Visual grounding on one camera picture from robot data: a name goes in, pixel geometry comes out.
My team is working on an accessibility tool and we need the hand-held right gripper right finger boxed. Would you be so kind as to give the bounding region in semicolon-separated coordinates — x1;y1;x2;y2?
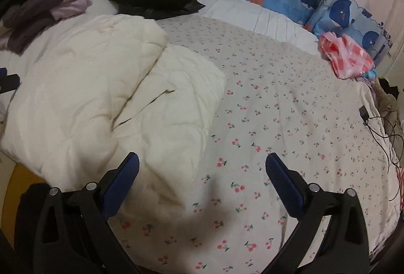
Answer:
262;153;370;274

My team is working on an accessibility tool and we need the grey purple garment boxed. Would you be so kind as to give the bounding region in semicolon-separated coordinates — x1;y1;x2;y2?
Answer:
3;0;69;54

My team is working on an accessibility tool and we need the cherry print bedsheet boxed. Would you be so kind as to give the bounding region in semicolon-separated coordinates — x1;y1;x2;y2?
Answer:
107;15;403;272

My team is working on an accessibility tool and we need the brown cloth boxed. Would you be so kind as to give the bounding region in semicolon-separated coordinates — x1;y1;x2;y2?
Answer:
372;78;404;137

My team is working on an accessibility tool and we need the black cable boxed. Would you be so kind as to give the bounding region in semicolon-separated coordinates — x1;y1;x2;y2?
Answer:
362;116;404;168

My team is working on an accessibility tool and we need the cream quilted jacket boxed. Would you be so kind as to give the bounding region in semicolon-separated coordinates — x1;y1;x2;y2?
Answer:
0;14;227;222

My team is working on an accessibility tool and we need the lilac garment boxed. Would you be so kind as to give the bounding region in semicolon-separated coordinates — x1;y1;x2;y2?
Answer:
51;0;94;21

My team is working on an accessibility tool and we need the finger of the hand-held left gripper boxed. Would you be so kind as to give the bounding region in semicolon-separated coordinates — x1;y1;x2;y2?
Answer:
0;67;20;94

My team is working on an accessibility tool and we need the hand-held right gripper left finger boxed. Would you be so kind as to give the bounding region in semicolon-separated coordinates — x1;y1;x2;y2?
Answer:
33;152;141;274

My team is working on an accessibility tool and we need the pink checked plastic bag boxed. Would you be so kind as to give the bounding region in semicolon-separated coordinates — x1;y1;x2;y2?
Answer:
318;32;377;79

